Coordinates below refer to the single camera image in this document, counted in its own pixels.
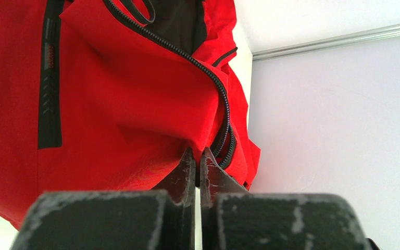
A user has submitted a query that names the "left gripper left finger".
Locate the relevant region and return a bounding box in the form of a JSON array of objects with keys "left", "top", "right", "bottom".
[{"left": 12, "top": 148, "right": 196, "bottom": 249}]

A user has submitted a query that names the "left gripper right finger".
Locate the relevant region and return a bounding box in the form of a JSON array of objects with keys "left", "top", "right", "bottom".
[{"left": 199, "top": 148, "right": 371, "bottom": 249}]

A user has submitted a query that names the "red jacket black lining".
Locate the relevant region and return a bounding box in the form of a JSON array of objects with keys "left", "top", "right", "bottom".
[{"left": 0, "top": 0, "right": 260, "bottom": 228}]

